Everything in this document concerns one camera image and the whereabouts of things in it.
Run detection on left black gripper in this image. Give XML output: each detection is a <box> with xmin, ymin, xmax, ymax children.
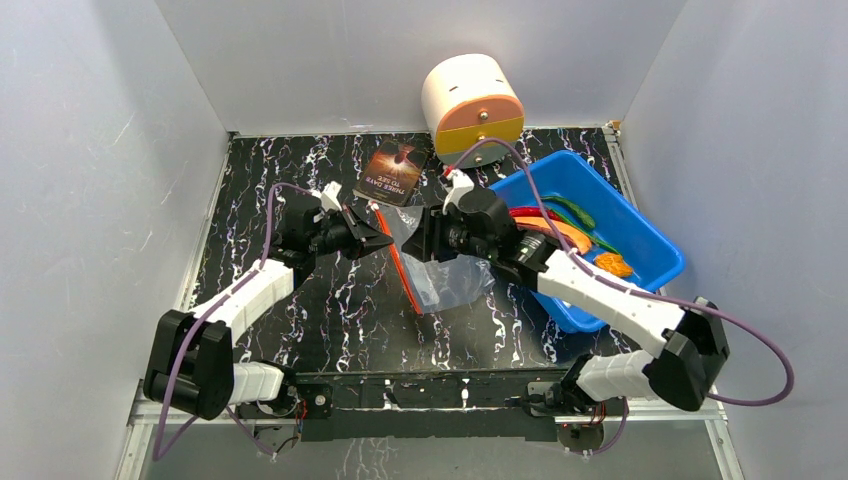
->
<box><xmin>310</xmin><ymin>205</ymin><xmax>394</xmax><ymax>262</ymax></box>

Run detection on clear zip bag orange zipper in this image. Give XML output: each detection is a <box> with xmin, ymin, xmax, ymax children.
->
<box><xmin>369</xmin><ymin>201</ymin><xmax>495</xmax><ymax>314</ymax></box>

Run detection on green toy pepper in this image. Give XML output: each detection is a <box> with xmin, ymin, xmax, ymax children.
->
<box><xmin>542</xmin><ymin>195</ymin><xmax>596</xmax><ymax>231</ymax></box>

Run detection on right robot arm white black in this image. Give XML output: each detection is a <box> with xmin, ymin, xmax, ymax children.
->
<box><xmin>402</xmin><ymin>188</ymin><xmax>729</xmax><ymax>414</ymax></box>

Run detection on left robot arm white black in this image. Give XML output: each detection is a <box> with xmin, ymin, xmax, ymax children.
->
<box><xmin>142</xmin><ymin>194</ymin><xmax>393</xmax><ymax>420</ymax></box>

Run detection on orange bumpy toy food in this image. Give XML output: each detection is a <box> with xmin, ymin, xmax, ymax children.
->
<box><xmin>593</xmin><ymin>252</ymin><xmax>634</xmax><ymax>278</ymax></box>

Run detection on dark paperback book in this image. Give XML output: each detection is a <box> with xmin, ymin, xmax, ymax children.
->
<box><xmin>353</xmin><ymin>140</ymin><xmax>427</xmax><ymax>207</ymax></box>

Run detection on red toy chili pepper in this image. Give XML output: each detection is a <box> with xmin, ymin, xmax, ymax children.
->
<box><xmin>509</xmin><ymin>206</ymin><xmax>550</xmax><ymax>222</ymax></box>

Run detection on orange toy squash slice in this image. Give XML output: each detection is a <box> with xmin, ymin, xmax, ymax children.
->
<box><xmin>513</xmin><ymin>216</ymin><xmax>593</xmax><ymax>255</ymax></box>

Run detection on round white drawer cabinet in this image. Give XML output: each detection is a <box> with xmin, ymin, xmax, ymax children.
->
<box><xmin>421</xmin><ymin>53</ymin><xmax>525</xmax><ymax>165</ymax></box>

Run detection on blue plastic bin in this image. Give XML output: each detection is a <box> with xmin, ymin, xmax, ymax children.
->
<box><xmin>489</xmin><ymin>150</ymin><xmax>685</xmax><ymax>333</ymax></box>

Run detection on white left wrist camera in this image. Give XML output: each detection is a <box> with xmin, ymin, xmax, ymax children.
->
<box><xmin>318</xmin><ymin>181</ymin><xmax>342</xmax><ymax>213</ymax></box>

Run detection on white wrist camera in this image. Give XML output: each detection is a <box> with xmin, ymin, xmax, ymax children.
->
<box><xmin>318</xmin><ymin>181</ymin><xmax>342</xmax><ymax>213</ymax></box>
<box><xmin>442</xmin><ymin>167</ymin><xmax>475</xmax><ymax>215</ymax></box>

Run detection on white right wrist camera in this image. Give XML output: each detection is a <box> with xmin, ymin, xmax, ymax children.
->
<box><xmin>442</xmin><ymin>167</ymin><xmax>475</xmax><ymax>215</ymax></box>

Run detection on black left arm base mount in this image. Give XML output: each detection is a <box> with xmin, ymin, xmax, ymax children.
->
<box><xmin>233</xmin><ymin>383</ymin><xmax>334</xmax><ymax>427</ymax></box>

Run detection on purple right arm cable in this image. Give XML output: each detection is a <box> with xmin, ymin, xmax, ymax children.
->
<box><xmin>447</xmin><ymin>137</ymin><xmax>795</xmax><ymax>457</ymax></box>

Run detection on aluminium front rail frame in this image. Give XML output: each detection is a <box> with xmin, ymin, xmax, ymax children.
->
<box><xmin>130</xmin><ymin>370</ymin><xmax>743</xmax><ymax>479</ymax></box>

